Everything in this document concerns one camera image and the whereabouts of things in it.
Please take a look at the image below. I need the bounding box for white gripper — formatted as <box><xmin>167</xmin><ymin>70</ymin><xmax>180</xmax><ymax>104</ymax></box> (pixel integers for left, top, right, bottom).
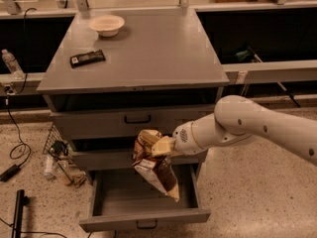
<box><xmin>138</xmin><ymin>121</ymin><xmax>203</xmax><ymax>157</ymax></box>

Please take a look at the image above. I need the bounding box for brown chip bag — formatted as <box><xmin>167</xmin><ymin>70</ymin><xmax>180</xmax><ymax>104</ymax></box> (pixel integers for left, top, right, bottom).
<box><xmin>132</xmin><ymin>137</ymin><xmax>179</xmax><ymax>201</ymax></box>

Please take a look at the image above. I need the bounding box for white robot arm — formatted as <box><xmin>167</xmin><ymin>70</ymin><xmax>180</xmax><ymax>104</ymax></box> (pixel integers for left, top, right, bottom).
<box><xmin>135</xmin><ymin>95</ymin><xmax>317</xmax><ymax>165</ymax></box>

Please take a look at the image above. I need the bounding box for grey top drawer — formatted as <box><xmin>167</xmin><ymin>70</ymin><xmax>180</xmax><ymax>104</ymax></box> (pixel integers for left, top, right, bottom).
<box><xmin>52</xmin><ymin>105</ymin><xmax>214</xmax><ymax>140</ymax></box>

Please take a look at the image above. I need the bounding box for grey drawer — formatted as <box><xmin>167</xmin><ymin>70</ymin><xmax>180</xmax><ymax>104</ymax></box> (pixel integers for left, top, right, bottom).
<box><xmin>79</xmin><ymin>165</ymin><xmax>210</xmax><ymax>232</ymax></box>
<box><xmin>70</xmin><ymin>149</ymin><xmax>207</xmax><ymax>171</ymax></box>
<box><xmin>52</xmin><ymin>105</ymin><xmax>214</xmax><ymax>140</ymax></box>

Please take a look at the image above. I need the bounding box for grey bottom drawer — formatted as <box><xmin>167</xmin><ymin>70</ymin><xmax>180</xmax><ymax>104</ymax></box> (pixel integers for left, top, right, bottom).
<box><xmin>79</xmin><ymin>165</ymin><xmax>210</xmax><ymax>232</ymax></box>

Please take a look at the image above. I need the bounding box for grey middle drawer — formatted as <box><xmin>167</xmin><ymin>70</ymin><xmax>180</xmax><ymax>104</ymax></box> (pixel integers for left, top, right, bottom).
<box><xmin>70</xmin><ymin>149</ymin><xmax>207</xmax><ymax>171</ymax></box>

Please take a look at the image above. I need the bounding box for grey drawer cabinet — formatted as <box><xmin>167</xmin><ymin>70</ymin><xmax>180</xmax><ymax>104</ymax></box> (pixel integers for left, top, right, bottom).
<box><xmin>36</xmin><ymin>7</ymin><xmax>230</xmax><ymax>186</ymax></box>

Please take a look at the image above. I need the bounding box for plastic cup on floor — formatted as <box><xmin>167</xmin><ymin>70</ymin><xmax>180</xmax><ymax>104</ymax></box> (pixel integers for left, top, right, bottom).
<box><xmin>53</xmin><ymin>161</ymin><xmax>72</xmax><ymax>185</ymax></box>

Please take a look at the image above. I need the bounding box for black snack bar wrapper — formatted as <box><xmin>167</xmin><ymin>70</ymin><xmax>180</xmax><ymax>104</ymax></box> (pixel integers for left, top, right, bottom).
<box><xmin>69</xmin><ymin>50</ymin><xmax>105</xmax><ymax>68</ymax></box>

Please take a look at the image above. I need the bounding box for small bottle on floor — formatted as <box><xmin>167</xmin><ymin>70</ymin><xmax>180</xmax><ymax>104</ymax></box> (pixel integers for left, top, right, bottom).
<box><xmin>44</xmin><ymin>155</ymin><xmax>54</xmax><ymax>179</ymax></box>

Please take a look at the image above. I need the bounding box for white paper bowl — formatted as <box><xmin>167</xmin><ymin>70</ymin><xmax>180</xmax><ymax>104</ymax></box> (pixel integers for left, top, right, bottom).
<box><xmin>88</xmin><ymin>15</ymin><xmax>125</xmax><ymax>37</ymax></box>

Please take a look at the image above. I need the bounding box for black stand pole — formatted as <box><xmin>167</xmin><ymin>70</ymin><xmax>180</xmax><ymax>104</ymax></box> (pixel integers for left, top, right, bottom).
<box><xmin>11</xmin><ymin>189</ymin><xmax>29</xmax><ymax>238</ymax></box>

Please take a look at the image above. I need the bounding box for black power adapter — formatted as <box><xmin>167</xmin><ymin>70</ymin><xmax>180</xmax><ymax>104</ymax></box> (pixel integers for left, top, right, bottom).
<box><xmin>0</xmin><ymin>165</ymin><xmax>20</xmax><ymax>182</ymax></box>

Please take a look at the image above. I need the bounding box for clear plastic water bottle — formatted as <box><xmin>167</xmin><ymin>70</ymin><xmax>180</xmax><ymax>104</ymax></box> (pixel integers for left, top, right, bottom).
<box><xmin>2</xmin><ymin>50</ymin><xmax>25</xmax><ymax>80</ymax></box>

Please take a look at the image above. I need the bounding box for wire mesh basket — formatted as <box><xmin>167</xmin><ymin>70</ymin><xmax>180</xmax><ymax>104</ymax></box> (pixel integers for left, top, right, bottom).
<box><xmin>43</xmin><ymin>125</ymin><xmax>68</xmax><ymax>156</ymax></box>

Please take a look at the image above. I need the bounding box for black power cable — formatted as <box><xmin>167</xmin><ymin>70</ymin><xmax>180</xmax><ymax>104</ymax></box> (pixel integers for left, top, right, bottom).
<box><xmin>4</xmin><ymin>7</ymin><xmax>38</xmax><ymax>171</ymax></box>

